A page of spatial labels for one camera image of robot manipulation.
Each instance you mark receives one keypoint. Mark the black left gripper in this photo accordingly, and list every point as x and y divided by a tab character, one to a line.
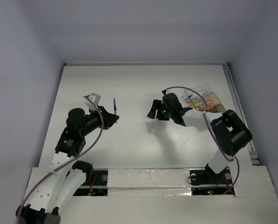
109	119

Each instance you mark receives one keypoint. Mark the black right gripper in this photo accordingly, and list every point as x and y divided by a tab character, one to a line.
157	104

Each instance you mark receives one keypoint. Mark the blue ink refill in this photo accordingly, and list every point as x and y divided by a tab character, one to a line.
115	108

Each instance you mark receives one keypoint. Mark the white marker blue cap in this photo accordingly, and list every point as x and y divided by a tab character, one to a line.
196	95

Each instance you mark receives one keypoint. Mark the green correction tape pen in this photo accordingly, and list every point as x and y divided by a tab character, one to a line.
198	103

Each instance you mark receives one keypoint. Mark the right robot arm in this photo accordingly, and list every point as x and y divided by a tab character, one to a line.
227	130

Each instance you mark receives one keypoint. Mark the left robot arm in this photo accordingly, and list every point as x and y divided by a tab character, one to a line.
46	201

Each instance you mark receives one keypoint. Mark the stationery organizer box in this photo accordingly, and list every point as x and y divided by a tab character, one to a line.
213	102

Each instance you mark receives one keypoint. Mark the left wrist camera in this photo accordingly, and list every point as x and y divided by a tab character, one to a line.
91	101

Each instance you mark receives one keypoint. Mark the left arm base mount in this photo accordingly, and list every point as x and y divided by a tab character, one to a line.
98	176

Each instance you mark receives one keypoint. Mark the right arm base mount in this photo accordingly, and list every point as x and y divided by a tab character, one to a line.
206	176

